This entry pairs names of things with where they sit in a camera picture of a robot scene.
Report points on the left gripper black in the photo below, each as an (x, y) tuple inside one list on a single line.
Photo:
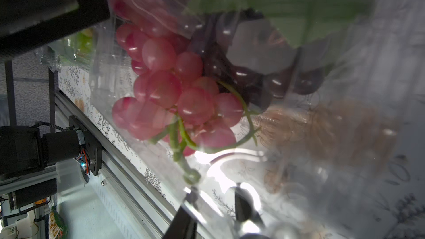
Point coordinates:
[(30, 24)]

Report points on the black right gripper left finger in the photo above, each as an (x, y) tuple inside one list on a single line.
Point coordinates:
[(184, 224)]

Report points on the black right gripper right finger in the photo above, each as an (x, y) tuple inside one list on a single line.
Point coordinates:
[(248, 222)]

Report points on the green grape bunch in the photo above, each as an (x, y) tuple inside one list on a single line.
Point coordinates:
[(84, 41)]

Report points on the clear plastic container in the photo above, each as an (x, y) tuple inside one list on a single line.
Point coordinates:
[(62, 53), (345, 162)]

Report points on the pink grape bunch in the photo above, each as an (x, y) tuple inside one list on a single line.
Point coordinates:
[(172, 98)]

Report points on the dark red grape bunch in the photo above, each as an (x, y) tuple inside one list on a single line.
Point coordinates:
[(267, 49)]

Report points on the snack packet on floor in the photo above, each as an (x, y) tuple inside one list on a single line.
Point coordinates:
[(57, 227)]

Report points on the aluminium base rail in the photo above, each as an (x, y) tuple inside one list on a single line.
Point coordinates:
[(138, 209)]

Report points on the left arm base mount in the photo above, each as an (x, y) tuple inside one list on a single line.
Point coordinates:
[(29, 159)]

